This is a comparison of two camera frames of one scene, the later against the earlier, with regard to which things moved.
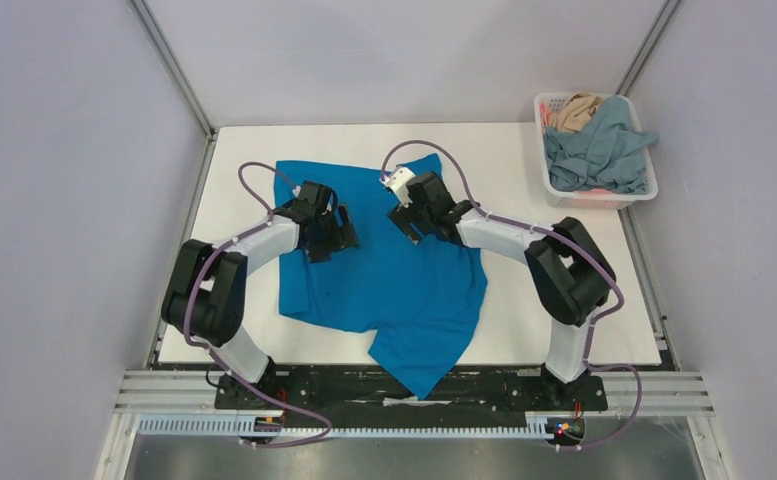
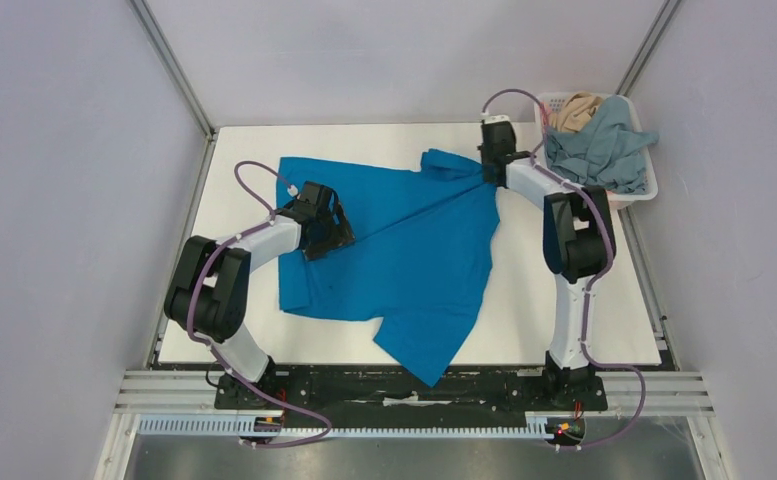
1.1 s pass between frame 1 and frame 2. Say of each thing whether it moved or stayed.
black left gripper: stayed
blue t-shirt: moved
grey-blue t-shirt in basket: stayed
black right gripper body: moved
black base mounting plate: stayed
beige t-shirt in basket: stayed
